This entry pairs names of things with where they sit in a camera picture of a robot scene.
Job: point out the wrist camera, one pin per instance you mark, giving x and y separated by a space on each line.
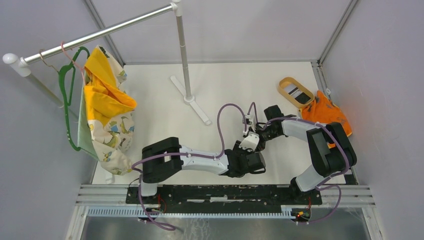
250 142
251 122

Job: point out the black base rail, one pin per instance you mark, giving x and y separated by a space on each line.
229 199

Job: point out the white cable duct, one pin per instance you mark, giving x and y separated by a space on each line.
137 212

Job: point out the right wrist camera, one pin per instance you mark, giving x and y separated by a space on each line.
251 122

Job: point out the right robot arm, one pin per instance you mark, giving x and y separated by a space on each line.
330 150

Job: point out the metal clothes rack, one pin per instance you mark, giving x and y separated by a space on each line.
21 64

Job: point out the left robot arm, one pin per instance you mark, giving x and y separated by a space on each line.
163 159

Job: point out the orange cloth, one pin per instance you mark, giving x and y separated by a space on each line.
324 111

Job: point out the tan oval tray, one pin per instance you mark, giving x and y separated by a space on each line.
290 80

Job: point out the black card in tray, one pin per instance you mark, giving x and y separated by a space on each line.
303 98

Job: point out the pink hanger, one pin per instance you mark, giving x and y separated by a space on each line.
82 71

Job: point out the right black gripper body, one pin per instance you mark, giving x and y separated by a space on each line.
266 134

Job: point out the green hanger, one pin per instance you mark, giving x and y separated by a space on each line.
67 95

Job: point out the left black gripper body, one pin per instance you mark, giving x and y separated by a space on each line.
240 151

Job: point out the yellow dinosaur print garment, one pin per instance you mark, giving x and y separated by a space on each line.
109 111

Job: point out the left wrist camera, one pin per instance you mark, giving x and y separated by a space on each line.
250 142

